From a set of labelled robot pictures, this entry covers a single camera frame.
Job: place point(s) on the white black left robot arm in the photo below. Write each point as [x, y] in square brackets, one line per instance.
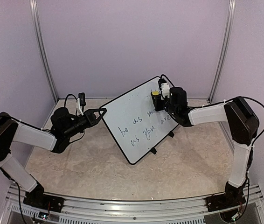
[64, 126]

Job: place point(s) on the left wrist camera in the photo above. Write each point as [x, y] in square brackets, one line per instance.
[81, 103]

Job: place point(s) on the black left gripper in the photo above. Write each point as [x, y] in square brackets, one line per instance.
[91, 116]

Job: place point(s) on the aluminium frame post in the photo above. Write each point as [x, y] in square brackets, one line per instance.
[42, 50]
[224, 49]

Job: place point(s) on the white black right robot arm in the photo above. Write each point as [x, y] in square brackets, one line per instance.
[242, 123]

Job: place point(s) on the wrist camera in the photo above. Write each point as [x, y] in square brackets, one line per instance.
[164, 88]
[81, 103]

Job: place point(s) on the left aluminium frame post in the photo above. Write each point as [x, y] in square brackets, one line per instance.
[42, 50]

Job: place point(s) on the right aluminium frame post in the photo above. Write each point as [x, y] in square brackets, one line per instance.
[224, 49]

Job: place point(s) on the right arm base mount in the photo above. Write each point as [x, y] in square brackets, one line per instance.
[221, 201]

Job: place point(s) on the front aluminium rail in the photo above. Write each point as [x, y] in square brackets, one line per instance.
[79, 210]

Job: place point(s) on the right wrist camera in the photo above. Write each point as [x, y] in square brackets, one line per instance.
[164, 88]

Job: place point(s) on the black framed whiteboard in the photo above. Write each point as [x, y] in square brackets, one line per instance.
[134, 123]

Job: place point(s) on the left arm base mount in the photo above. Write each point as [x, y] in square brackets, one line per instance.
[44, 201]

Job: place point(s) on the yellow whiteboard eraser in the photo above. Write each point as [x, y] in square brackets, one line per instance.
[155, 93]

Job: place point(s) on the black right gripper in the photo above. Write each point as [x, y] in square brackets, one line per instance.
[156, 102]

